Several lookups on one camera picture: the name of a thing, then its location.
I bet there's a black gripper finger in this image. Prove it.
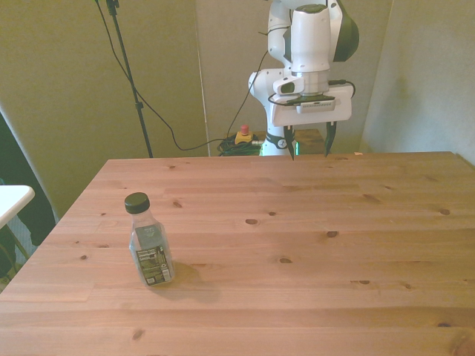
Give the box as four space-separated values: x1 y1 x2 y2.
284 125 297 162
324 121 337 159

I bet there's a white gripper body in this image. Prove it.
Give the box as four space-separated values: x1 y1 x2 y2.
269 84 353 128

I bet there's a clear plastic bottle black cap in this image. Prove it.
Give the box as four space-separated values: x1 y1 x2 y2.
123 192 176 288

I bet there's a yellow emergency stop button box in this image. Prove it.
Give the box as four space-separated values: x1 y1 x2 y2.
235 125 255 147

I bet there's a black tripod stand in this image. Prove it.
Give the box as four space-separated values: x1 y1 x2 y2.
94 0 154 159

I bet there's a white side table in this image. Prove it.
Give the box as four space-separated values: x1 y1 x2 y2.
0 185 36 231

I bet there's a wooden robot pedestal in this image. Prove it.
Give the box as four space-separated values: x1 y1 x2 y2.
289 128 328 156

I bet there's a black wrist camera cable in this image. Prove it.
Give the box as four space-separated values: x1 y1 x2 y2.
267 79 357 108

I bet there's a green coiled cable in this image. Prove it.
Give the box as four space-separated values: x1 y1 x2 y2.
216 136 263 157

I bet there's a long black cable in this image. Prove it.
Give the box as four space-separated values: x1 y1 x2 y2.
94 0 269 152

